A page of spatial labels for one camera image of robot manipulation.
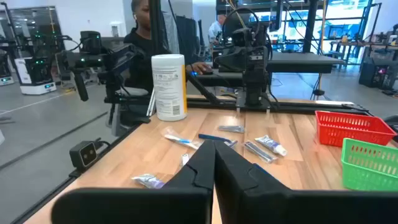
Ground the green plastic basket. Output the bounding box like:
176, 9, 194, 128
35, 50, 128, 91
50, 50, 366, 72
340, 137, 398, 192

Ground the black upright frame post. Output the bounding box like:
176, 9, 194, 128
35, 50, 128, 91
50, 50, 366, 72
148, 0, 164, 57
302, 0, 320, 54

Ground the bagged blue white toothbrush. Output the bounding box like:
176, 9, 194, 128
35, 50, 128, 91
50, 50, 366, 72
160, 126, 202, 151

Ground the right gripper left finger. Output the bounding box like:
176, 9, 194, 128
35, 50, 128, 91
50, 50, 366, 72
50, 139, 216, 224

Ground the red plastic basket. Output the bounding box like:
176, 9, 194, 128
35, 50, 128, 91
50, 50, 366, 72
314, 110, 398, 148

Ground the dark blue razor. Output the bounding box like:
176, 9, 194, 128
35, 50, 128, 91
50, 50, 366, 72
198, 133, 239, 148

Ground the small white toothpaste tube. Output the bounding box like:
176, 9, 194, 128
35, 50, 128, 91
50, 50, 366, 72
131, 173, 166, 190
254, 134, 289, 157

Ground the black aluminium table frame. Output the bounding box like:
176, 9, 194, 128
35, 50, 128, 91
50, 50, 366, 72
185, 73, 371, 115

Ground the black computer tower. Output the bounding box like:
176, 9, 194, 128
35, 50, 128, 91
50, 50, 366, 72
358, 49, 398, 91

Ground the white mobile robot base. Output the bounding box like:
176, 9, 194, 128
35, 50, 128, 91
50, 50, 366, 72
14, 55, 58, 96
0, 51, 15, 87

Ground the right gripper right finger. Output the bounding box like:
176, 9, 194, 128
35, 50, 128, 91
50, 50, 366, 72
214, 140, 398, 224

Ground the grey office chair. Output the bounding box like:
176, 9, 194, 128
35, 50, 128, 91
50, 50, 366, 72
104, 86, 153, 138

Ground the black office desk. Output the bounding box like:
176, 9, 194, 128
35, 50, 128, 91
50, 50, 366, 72
186, 71, 246, 88
266, 51, 345, 74

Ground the person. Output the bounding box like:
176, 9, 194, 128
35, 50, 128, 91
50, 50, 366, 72
123, 0, 214, 94
207, 14, 228, 46

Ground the small black camera box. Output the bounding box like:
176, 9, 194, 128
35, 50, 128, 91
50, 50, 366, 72
68, 140, 99, 172

